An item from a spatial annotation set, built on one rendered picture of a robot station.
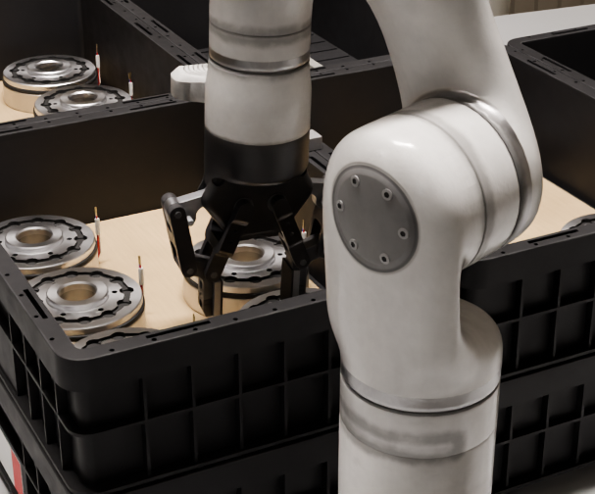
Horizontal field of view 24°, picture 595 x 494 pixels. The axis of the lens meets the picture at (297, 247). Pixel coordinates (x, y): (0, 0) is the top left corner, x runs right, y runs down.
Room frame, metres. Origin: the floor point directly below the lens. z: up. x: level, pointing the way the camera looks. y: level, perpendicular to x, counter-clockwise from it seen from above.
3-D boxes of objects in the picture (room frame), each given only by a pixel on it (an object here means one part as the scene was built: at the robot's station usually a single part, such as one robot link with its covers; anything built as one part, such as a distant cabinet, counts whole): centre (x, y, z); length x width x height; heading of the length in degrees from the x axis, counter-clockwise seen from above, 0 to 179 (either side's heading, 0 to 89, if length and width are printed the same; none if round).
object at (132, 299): (0.98, 0.17, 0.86); 0.10 x 0.10 x 0.01
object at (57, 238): (1.07, 0.22, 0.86); 0.05 x 0.05 x 0.01
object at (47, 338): (1.01, 0.10, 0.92); 0.40 x 0.30 x 0.02; 27
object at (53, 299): (0.98, 0.17, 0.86); 0.05 x 0.05 x 0.01
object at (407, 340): (0.70, -0.07, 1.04); 0.09 x 0.09 x 0.17; 46
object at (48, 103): (1.40, 0.22, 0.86); 0.10 x 0.10 x 0.01
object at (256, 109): (0.96, 0.03, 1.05); 0.11 x 0.09 x 0.06; 20
